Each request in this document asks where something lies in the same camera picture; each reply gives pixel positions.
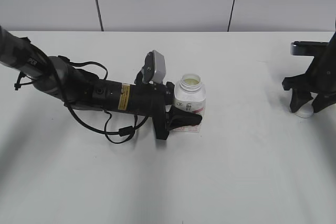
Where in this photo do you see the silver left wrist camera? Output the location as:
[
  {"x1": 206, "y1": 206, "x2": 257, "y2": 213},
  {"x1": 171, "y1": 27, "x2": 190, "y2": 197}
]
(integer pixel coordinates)
[{"x1": 134, "y1": 50, "x2": 166, "y2": 85}]

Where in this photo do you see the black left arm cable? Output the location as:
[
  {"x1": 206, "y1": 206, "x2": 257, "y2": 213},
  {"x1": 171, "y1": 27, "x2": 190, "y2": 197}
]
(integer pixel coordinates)
[{"x1": 14, "y1": 55, "x2": 152, "y2": 145}]

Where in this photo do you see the white strawberry yogurt bottle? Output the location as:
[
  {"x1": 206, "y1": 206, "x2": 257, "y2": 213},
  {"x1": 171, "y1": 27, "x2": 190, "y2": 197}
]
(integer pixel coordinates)
[{"x1": 173, "y1": 73, "x2": 206, "y2": 116}]

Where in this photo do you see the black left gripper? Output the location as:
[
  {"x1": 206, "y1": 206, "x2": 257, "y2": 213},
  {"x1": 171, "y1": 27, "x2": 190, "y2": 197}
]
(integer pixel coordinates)
[{"x1": 86, "y1": 79, "x2": 203, "y2": 140}]

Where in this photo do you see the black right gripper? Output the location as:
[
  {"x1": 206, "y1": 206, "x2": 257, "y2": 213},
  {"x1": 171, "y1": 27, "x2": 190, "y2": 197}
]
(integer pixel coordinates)
[{"x1": 282, "y1": 34, "x2": 336, "y2": 113}]

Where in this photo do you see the white round bottle cap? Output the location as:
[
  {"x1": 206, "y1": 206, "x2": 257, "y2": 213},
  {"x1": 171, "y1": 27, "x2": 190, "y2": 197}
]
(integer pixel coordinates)
[{"x1": 294, "y1": 104, "x2": 314, "y2": 119}]

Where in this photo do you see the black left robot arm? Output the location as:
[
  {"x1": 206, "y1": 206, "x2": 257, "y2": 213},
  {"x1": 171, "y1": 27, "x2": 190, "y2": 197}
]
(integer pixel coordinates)
[{"x1": 1, "y1": 29, "x2": 202, "y2": 140}]

